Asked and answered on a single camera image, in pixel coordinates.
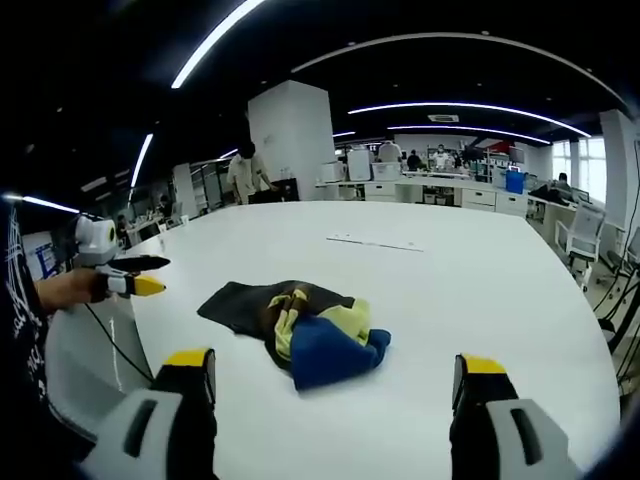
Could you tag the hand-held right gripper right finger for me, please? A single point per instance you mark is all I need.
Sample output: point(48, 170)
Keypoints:
point(505, 435)

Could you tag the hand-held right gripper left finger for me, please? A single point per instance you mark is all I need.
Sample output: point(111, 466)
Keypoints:
point(150, 435)

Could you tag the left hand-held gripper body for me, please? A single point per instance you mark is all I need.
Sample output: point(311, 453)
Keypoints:
point(95, 240)

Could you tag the dark yellow blue garment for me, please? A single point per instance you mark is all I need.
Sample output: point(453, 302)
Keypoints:
point(310, 335)

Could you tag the person's left hand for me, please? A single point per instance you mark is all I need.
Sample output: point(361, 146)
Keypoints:
point(67, 292)

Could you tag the short ceiling light strip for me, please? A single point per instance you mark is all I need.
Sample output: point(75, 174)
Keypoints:
point(141, 160)

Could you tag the person's dark printed shirt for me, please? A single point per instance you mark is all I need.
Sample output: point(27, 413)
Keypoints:
point(20, 320)

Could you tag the white box appliance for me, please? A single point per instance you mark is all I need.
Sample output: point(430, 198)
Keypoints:
point(333, 171)

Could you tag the white mesh office chair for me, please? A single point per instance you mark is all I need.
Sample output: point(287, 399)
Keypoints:
point(582, 235)

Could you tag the long ceiling light strip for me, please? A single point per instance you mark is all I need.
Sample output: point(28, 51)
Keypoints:
point(215, 45)

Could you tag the thin white strip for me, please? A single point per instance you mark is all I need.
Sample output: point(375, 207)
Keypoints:
point(375, 243)

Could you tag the tall white appliance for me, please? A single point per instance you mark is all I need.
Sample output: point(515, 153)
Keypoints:
point(358, 164)

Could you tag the white counter cabinets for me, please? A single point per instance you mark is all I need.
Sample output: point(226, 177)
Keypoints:
point(435, 192)

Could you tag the white domed appliance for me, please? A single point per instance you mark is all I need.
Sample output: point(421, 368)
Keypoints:
point(387, 160)

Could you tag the ceiling air vent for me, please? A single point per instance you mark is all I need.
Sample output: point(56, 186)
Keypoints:
point(443, 118)

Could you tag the curved ceiling light strip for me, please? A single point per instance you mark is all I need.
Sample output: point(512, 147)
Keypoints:
point(470, 107)

